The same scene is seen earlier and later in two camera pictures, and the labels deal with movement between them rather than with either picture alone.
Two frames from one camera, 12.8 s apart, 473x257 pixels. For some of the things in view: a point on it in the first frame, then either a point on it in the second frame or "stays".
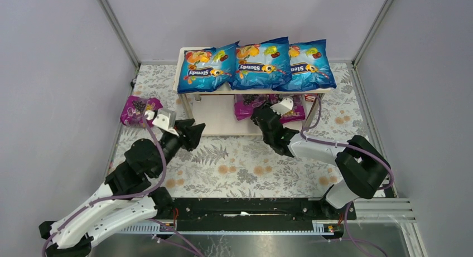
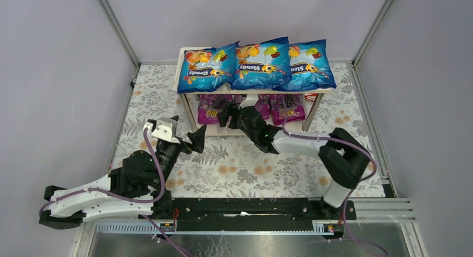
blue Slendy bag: (265, 65) stays
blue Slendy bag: (310, 67) stays
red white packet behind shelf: (310, 97) stays
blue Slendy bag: (207, 69) stays
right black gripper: (272, 127) -> (236, 117)
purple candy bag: (135, 108) -> (209, 107)
